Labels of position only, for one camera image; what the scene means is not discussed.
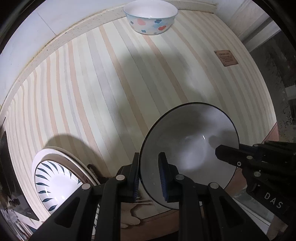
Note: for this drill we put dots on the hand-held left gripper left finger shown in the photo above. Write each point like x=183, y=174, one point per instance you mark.
x=135, y=180

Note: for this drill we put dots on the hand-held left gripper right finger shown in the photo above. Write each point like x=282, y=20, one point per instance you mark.
x=163, y=178

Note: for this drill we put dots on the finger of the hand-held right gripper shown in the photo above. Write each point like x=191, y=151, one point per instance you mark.
x=231, y=154

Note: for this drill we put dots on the white bowl black rim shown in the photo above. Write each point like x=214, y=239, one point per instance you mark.
x=192, y=139

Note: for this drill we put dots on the white plate blue stroke pattern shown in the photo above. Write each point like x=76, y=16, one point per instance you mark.
x=55, y=183

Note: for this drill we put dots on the glass sliding door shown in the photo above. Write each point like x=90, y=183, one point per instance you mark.
x=277, y=92

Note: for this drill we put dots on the brown mat label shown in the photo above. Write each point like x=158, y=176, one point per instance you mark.
x=226, y=58

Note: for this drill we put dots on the striped mat with cat print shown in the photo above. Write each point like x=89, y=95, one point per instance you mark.
x=92, y=92

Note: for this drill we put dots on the white bowl blue pink flowers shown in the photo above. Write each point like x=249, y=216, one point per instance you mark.
x=150, y=16

